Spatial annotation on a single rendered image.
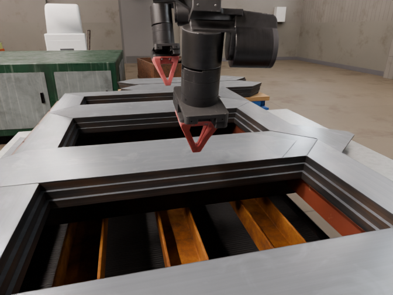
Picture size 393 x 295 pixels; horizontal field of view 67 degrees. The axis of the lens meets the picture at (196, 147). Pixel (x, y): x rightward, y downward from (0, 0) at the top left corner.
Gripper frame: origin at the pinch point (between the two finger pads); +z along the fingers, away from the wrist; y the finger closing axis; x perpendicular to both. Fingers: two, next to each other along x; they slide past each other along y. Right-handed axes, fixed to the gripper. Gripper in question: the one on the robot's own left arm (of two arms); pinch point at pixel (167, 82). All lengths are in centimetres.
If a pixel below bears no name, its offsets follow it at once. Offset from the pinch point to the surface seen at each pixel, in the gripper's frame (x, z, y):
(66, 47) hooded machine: 99, -112, 504
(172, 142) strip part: 1.5, 15.5, -7.5
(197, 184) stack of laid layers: -0.8, 23.0, -22.7
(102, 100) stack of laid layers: 21, 2, 53
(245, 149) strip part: -14.7, 18.1, -16.1
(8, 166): 37.1, 15.9, -13.1
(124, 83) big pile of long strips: 10, -8, 92
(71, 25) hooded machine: 85, -151, 507
